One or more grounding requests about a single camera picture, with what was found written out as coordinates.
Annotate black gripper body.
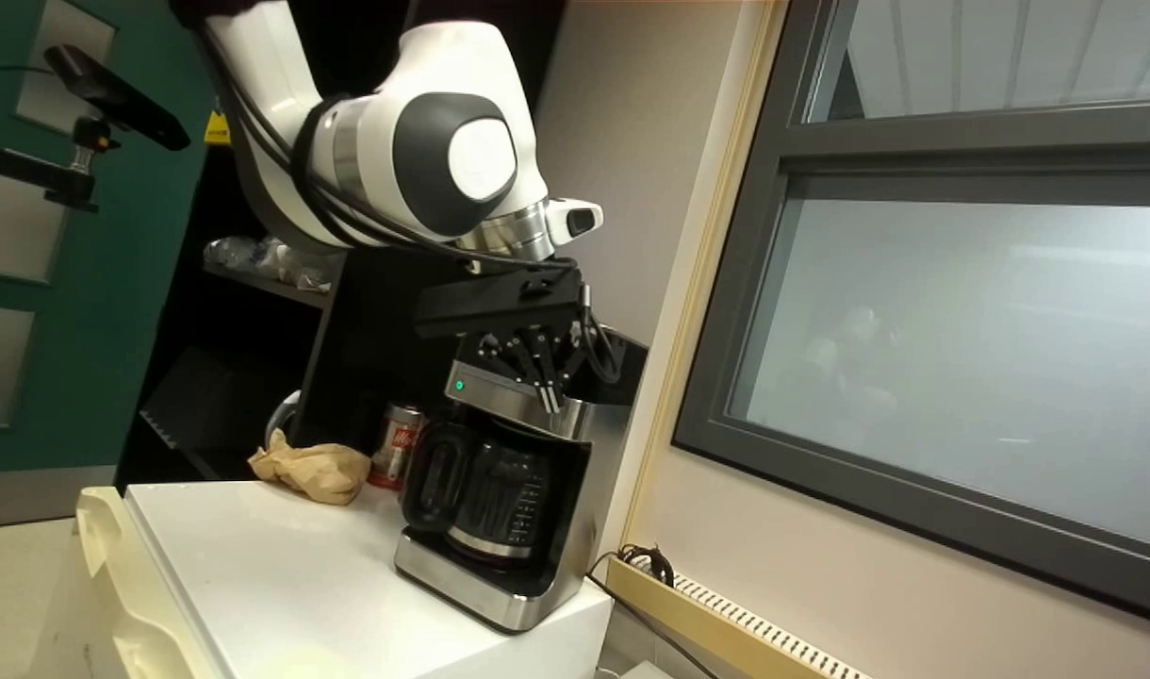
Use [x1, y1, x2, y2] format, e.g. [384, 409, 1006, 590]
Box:
[407, 253, 590, 350]

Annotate glass coffee carafe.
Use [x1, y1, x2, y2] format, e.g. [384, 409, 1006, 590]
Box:
[400, 411, 565, 565]

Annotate silver black coffee machine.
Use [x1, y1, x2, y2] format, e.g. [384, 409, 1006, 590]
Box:
[392, 358, 637, 638]

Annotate red drink can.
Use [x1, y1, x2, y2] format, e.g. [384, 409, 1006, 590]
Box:
[364, 405, 428, 496]

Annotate clear plastic bags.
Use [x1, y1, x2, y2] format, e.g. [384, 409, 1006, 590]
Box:
[199, 230, 339, 296]

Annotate tan plush toy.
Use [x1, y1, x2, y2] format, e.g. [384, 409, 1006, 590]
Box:
[245, 428, 373, 511]

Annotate black shelf unit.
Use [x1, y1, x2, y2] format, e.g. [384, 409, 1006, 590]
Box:
[108, 148, 349, 497]

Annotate black cable near wall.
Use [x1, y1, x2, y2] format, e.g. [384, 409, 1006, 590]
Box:
[581, 541, 678, 597]

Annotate dark grey window frame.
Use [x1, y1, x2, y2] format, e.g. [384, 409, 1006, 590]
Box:
[669, 0, 1150, 621]

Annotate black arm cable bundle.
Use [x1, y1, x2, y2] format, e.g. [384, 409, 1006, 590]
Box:
[214, 67, 407, 253]

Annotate black camera on mount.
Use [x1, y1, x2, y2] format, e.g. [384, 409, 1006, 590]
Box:
[0, 43, 194, 215]

